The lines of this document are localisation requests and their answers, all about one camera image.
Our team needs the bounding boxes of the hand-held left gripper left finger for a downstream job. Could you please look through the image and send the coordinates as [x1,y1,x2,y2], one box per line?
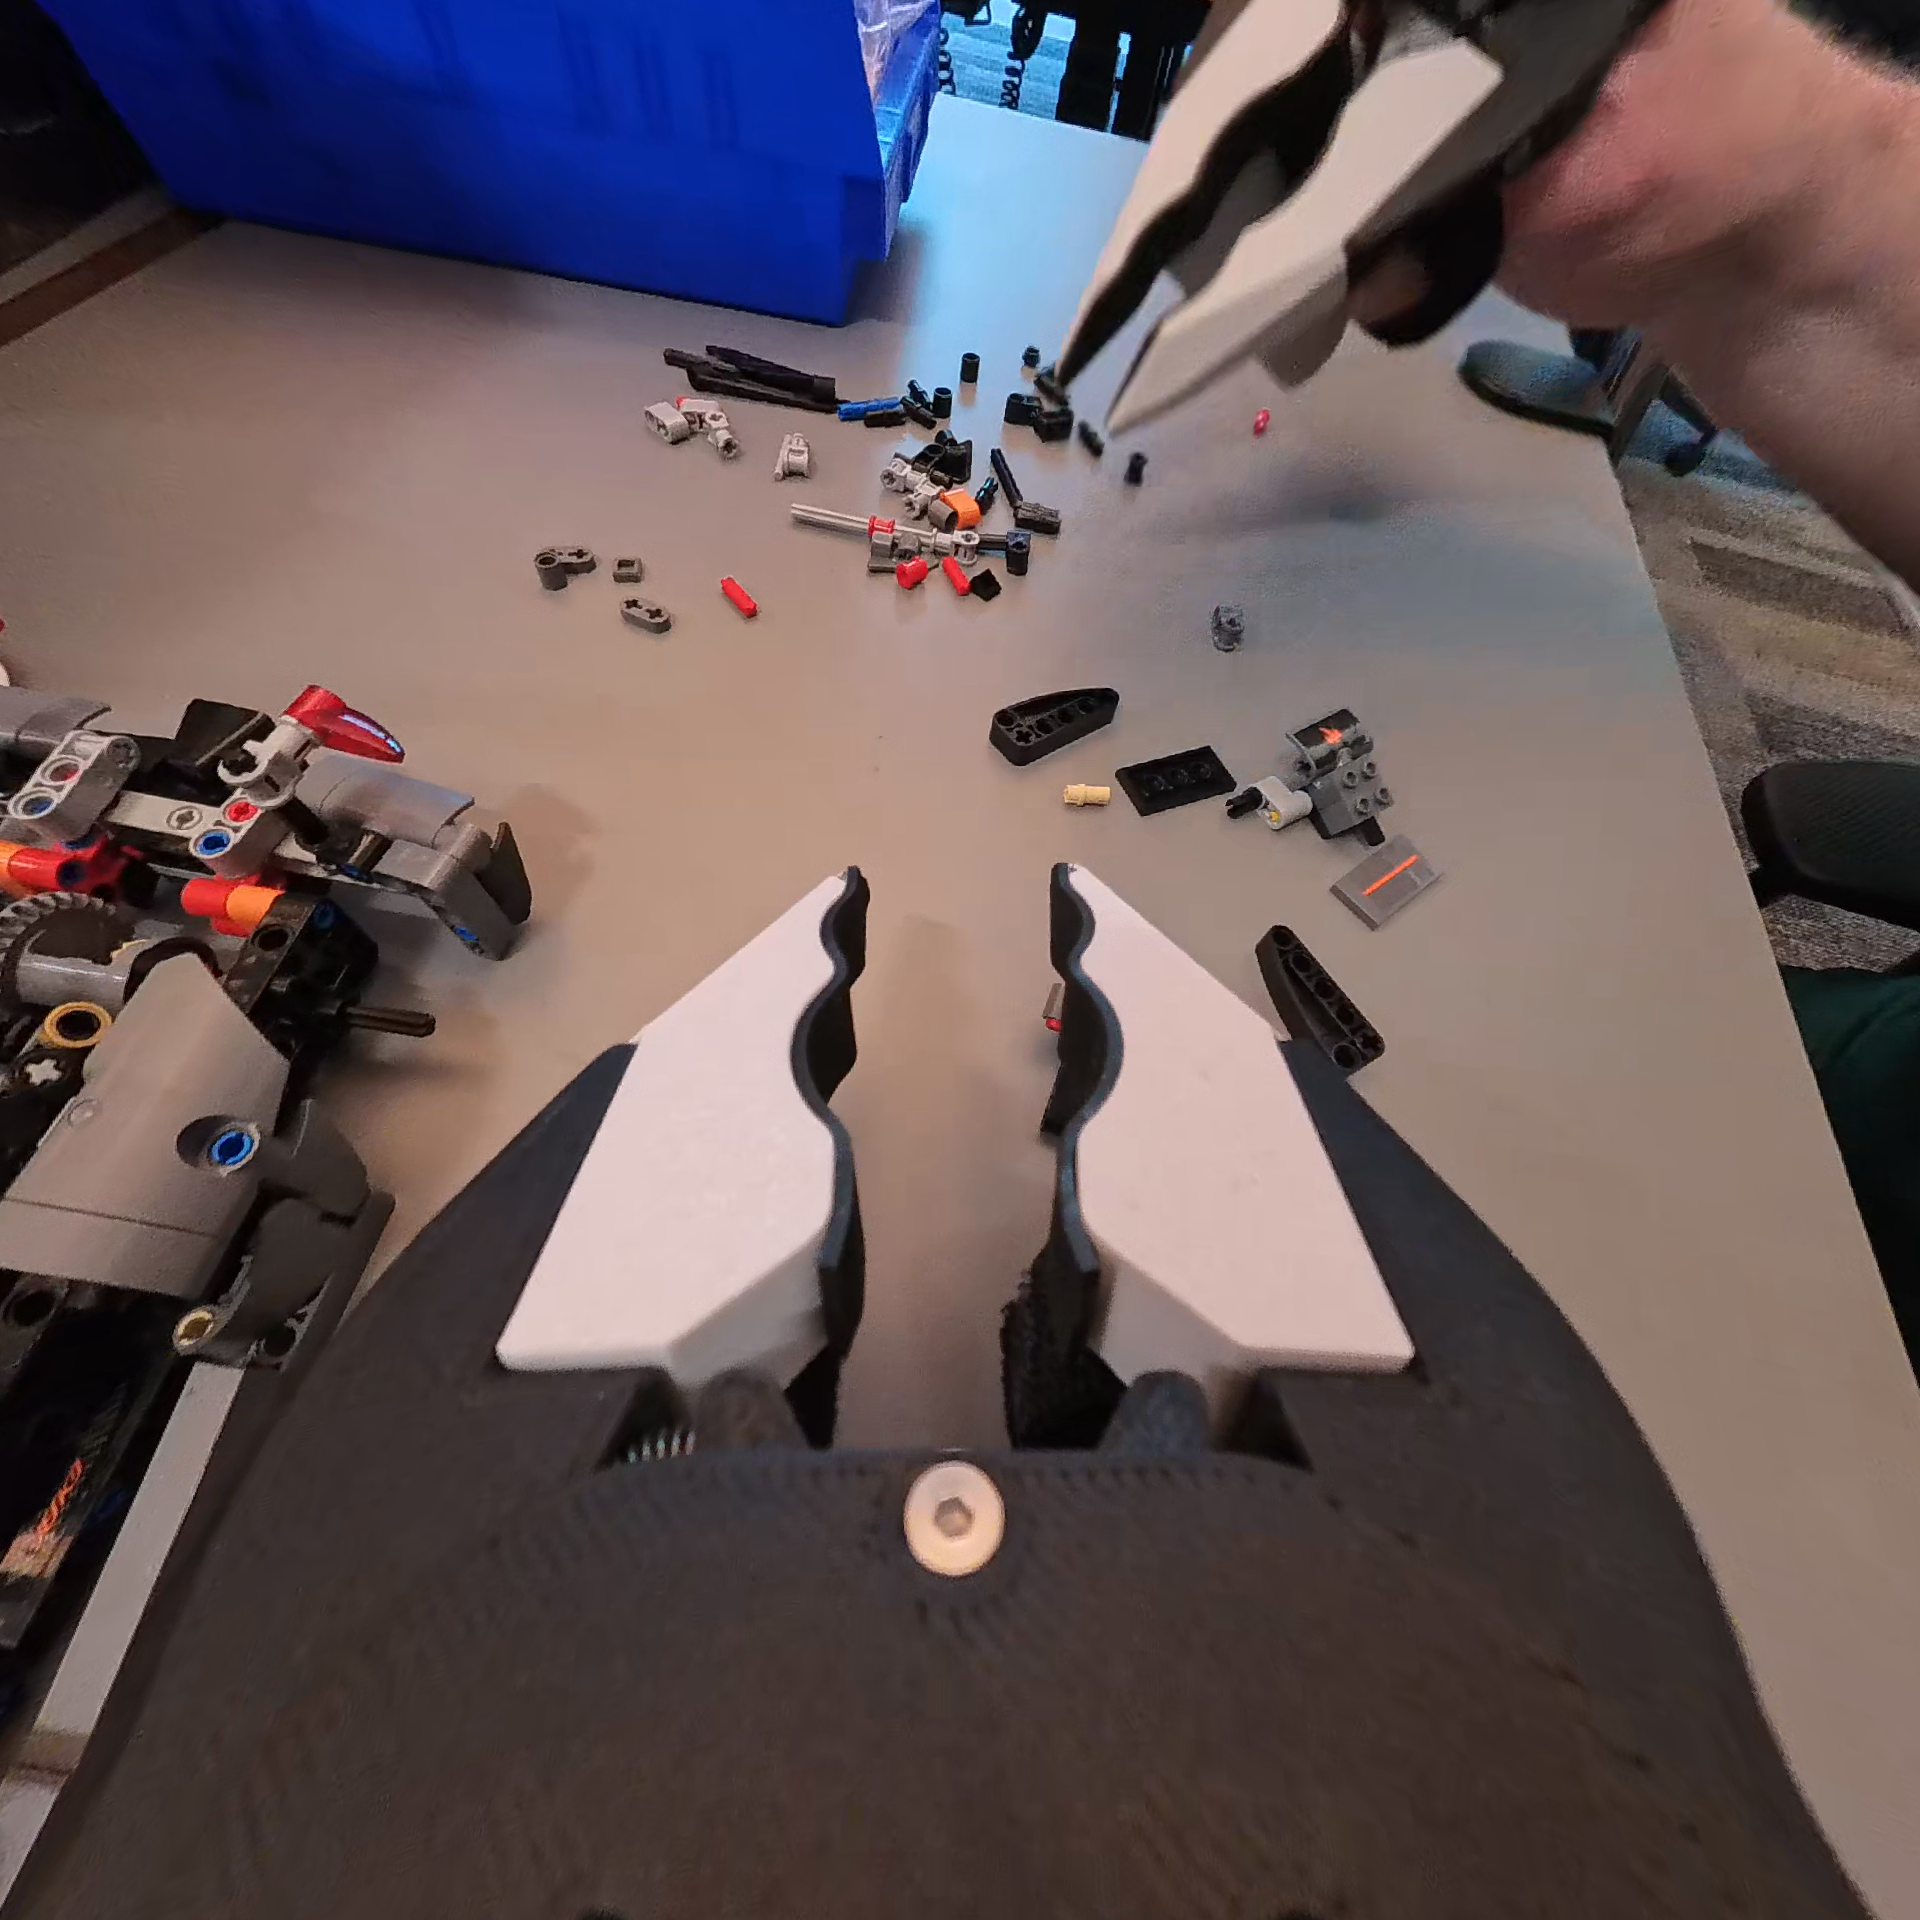
[496,865,876,1414]

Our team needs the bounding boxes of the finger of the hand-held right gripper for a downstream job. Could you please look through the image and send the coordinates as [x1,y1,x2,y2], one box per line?
[1051,0,1363,384]
[1107,59,1506,437]

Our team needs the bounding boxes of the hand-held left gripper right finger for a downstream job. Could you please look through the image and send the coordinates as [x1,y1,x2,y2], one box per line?
[1038,863,1416,1398]

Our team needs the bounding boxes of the grey lego subassembly orange print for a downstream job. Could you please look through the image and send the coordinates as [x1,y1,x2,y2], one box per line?
[1227,709,1394,841]

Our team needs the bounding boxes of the partly built lego vehicle model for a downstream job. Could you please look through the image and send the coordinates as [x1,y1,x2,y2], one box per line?
[0,682,538,1375]

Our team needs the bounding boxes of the black curved lego panel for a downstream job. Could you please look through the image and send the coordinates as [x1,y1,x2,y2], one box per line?
[989,688,1122,768]
[1258,927,1386,1075]

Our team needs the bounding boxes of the dark grey orange-striped lego tile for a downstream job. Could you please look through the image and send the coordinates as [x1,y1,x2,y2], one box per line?
[1331,832,1444,933]

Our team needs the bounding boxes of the black lego plate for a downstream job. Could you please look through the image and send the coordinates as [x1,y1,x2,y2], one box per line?
[1112,745,1239,817]

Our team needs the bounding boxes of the flat black lego beams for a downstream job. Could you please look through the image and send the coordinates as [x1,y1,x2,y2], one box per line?
[662,345,840,414]

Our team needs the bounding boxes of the long light grey lego axle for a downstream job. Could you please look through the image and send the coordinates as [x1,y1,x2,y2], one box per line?
[791,503,976,565]

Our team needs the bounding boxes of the dark curved lego panel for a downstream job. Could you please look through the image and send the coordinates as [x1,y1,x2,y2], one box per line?
[0,1336,183,1661]

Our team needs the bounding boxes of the person's right hand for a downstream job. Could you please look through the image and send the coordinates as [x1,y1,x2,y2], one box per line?
[1504,0,1880,350]

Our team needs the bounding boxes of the blue storage bin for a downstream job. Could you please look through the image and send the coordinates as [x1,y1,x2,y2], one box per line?
[36,0,944,329]

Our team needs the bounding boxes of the person's green sweater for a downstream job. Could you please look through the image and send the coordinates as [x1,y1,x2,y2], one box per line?
[1792,968,1920,1249]

